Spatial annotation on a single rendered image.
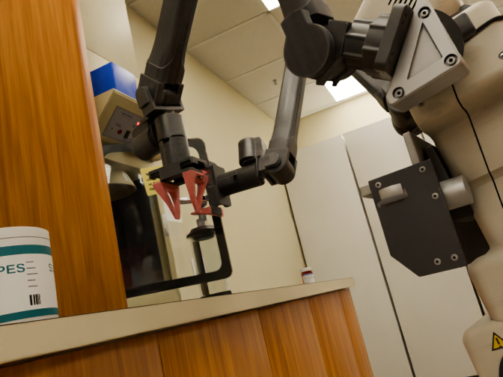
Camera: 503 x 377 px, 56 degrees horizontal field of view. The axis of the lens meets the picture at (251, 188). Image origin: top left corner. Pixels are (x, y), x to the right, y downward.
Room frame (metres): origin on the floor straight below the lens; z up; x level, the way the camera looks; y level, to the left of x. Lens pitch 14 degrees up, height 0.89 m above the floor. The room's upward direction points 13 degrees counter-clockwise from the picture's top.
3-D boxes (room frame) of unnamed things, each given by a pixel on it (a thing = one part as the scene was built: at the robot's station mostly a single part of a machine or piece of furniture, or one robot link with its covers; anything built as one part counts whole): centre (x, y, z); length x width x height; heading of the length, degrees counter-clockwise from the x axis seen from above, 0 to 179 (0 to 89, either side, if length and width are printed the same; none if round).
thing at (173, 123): (0.89, 0.13, 1.27); 0.07 x 0.06 x 0.07; 50
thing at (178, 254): (1.20, 0.24, 1.19); 0.30 x 0.01 x 0.40; 116
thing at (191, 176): (0.88, 0.12, 1.14); 0.07 x 0.07 x 0.09; 70
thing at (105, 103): (1.26, 0.28, 1.46); 0.32 x 0.11 x 0.10; 160
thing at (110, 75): (1.17, 0.31, 1.55); 0.10 x 0.10 x 0.09; 70
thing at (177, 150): (0.88, 0.13, 1.21); 0.10 x 0.07 x 0.07; 70
